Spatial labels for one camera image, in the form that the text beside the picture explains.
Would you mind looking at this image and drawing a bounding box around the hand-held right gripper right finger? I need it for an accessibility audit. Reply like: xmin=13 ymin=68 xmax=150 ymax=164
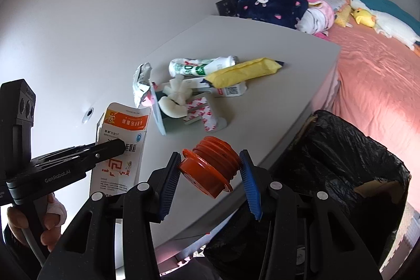
xmin=239 ymin=149 xmax=383 ymax=280

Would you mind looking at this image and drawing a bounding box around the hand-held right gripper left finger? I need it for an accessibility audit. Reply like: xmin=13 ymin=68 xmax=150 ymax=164
xmin=38 ymin=151 xmax=182 ymax=280

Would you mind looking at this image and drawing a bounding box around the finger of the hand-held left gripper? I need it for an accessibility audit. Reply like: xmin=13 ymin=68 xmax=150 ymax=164
xmin=31 ymin=139 xmax=126 ymax=173

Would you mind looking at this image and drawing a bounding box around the white orange carton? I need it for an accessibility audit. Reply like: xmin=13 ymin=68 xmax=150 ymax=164
xmin=90 ymin=102 xmax=151 ymax=198

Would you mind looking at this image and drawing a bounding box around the orange collapsible cup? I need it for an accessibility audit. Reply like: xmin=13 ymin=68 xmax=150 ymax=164
xmin=178 ymin=136 xmax=241 ymax=199

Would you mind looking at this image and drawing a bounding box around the grey-blue card packaging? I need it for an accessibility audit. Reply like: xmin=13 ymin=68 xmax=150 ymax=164
xmin=144 ymin=81 xmax=171 ymax=136

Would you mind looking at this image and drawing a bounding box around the silver wrapper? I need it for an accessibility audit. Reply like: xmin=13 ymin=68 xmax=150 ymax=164
xmin=132 ymin=62 xmax=153 ymax=108

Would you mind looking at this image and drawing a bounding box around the white tissue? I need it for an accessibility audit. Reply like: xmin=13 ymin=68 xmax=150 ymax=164
xmin=157 ymin=75 xmax=194 ymax=119

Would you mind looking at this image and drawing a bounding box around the red-printed white paper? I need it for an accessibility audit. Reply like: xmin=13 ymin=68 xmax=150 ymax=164
xmin=183 ymin=96 xmax=228 ymax=133

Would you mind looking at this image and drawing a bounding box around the white labelled packet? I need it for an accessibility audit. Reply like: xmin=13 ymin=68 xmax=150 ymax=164
xmin=184 ymin=77 xmax=248 ymax=97

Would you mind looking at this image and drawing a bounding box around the trash bin with black bag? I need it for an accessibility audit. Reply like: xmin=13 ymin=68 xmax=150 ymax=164
xmin=203 ymin=109 xmax=411 ymax=280

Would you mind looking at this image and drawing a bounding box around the yellow snack packet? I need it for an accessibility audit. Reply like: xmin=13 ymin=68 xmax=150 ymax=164
xmin=203 ymin=57 xmax=285 ymax=88

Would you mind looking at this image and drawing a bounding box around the white and green plastic bottle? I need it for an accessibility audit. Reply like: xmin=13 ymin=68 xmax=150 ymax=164
xmin=169 ymin=55 xmax=239 ymax=78

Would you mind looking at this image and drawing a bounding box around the person's left hand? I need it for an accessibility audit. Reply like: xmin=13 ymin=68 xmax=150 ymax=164
xmin=7 ymin=193 xmax=68 ymax=248

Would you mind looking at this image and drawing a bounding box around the pink bed sheet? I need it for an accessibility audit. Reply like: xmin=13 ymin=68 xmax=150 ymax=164
xmin=313 ymin=13 xmax=420 ymax=192

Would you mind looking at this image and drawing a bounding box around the beige foam floor mat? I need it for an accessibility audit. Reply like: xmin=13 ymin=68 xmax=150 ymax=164
xmin=382 ymin=201 xmax=420 ymax=267

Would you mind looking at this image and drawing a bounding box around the navy printed fleece blanket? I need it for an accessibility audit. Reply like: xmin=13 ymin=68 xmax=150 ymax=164
xmin=237 ymin=0 xmax=309 ymax=30

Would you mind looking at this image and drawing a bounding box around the black socket panel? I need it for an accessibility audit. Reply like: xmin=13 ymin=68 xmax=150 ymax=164
xmin=216 ymin=0 xmax=243 ymax=18

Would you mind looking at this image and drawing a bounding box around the pink and white blanket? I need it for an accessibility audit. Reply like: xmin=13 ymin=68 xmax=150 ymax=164
xmin=297 ymin=0 xmax=336 ymax=37

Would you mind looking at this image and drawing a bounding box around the yellow long pillow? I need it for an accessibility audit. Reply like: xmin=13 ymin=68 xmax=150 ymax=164
xmin=335 ymin=4 xmax=354 ymax=28

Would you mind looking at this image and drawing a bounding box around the light checked pillow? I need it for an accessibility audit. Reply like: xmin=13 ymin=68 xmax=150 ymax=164
xmin=317 ymin=0 xmax=350 ymax=10

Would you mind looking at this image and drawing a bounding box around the yellow duck plush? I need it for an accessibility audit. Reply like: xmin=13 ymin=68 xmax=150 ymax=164
xmin=351 ymin=8 xmax=377 ymax=27

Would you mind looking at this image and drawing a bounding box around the white goose plush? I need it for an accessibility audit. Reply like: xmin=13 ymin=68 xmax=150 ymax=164
xmin=349 ymin=0 xmax=420 ymax=52

